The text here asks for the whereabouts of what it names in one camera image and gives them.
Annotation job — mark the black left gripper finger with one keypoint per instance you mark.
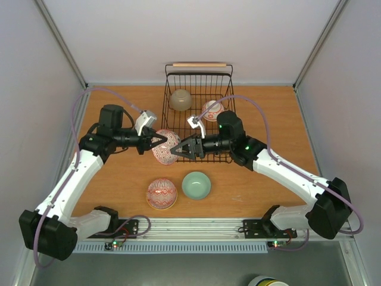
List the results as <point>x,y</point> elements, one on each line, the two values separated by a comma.
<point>155,143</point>
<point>152,134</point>

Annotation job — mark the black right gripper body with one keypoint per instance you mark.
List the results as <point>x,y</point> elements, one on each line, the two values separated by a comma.
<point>198,147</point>

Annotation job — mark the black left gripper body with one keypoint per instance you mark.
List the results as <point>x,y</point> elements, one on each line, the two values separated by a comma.
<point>145,140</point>

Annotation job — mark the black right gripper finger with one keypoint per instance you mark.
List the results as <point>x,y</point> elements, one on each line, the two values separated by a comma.
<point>184,154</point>
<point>187,145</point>

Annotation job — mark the red diamond pattern bowl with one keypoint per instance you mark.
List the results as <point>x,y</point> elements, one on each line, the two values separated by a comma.
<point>162,152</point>

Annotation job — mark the orange floral white bowl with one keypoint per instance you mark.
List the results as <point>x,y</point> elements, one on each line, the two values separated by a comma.
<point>213,112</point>

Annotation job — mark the mint green bowl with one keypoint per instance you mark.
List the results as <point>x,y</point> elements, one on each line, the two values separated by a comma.
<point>196,185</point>

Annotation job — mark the beige leaf pattern bowl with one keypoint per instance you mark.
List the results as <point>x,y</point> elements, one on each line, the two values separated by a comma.
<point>181,100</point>

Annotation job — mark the red zigzag pattern bowl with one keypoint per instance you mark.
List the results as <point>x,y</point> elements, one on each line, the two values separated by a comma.
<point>161,194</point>

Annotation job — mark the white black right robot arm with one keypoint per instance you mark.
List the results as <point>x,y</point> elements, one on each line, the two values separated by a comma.
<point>326,202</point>

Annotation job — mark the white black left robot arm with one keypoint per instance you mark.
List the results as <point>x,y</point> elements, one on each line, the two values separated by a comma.
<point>50,229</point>

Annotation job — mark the left small circuit board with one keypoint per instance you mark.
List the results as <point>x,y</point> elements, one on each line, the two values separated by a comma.
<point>113,245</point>

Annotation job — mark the small circuit board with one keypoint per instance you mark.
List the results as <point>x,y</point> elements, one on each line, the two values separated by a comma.
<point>277,244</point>
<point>113,245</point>

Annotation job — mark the right small circuit board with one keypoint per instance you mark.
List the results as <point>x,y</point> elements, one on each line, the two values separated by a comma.
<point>277,244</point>

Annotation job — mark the white yellow blue container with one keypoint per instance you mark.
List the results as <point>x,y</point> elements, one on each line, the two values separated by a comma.
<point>266,281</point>

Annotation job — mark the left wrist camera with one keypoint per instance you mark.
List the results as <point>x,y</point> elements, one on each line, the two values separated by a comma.
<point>146,119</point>

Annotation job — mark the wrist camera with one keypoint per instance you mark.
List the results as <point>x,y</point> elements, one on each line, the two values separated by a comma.
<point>196,123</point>
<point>146,119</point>

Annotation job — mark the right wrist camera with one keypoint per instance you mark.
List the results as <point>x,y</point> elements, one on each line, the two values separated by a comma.
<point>196,123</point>

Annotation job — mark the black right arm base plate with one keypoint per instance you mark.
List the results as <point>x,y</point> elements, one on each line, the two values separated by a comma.
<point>257,228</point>

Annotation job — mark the slotted grey cable duct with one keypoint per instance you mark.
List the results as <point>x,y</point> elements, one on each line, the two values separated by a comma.
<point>159,247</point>

